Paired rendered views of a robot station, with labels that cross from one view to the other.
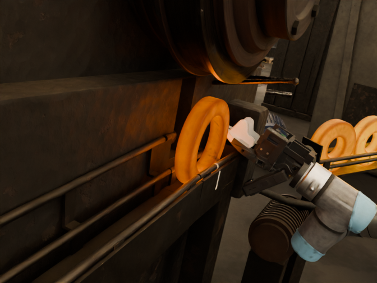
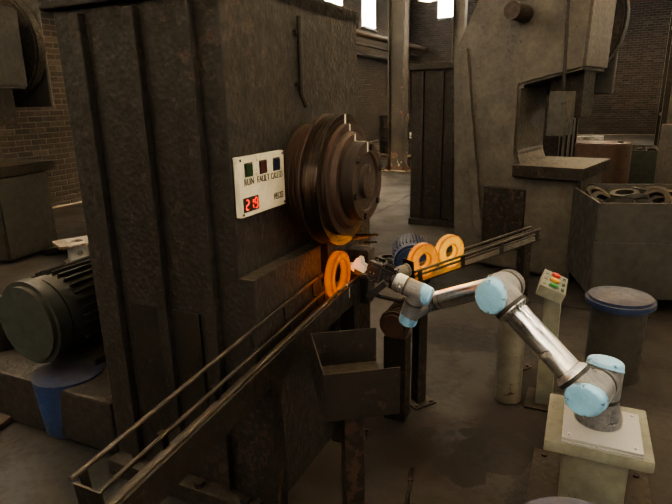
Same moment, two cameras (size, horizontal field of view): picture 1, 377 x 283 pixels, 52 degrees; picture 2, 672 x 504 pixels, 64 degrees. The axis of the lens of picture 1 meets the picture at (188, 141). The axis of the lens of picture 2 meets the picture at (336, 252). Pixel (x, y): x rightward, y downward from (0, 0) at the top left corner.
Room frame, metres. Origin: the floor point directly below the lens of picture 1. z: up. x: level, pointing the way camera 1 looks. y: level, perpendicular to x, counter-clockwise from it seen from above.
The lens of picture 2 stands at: (-1.23, -0.05, 1.40)
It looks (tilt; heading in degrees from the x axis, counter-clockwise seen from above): 16 degrees down; 1
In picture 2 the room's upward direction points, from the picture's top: 1 degrees counter-clockwise
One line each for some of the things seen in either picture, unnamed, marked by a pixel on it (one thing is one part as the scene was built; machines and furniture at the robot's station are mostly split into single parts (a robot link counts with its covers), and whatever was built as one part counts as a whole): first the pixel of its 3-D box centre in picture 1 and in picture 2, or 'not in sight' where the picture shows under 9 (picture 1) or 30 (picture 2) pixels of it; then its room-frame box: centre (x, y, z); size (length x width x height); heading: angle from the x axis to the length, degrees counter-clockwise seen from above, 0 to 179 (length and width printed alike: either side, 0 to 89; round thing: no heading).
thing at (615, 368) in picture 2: not in sight; (603, 376); (0.39, -0.91, 0.49); 0.13 x 0.12 x 0.14; 138
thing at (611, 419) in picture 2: not in sight; (599, 406); (0.40, -0.92, 0.37); 0.15 x 0.15 x 0.10
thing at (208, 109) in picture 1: (203, 142); (337, 274); (0.74, -0.03, 0.75); 0.18 x 0.03 x 0.18; 156
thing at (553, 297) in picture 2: not in sight; (549, 341); (1.04, -0.99, 0.31); 0.24 x 0.16 x 0.62; 155
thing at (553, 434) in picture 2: not in sight; (596, 429); (0.40, -0.92, 0.28); 0.32 x 0.32 x 0.04; 66
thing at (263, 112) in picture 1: (235, 148); (360, 274); (0.95, -0.12, 0.68); 0.11 x 0.08 x 0.24; 65
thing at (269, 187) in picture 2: not in sight; (261, 182); (0.47, 0.20, 1.15); 0.26 x 0.02 x 0.18; 155
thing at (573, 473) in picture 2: not in sight; (591, 466); (0.40, -0.92, 0.13); 0.40 x 0.40 x 0.26; 66
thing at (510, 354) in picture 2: not in sight; (510, 348); (1.07, -0.83, 0.26); 0.12 x 0.12 x 0.52
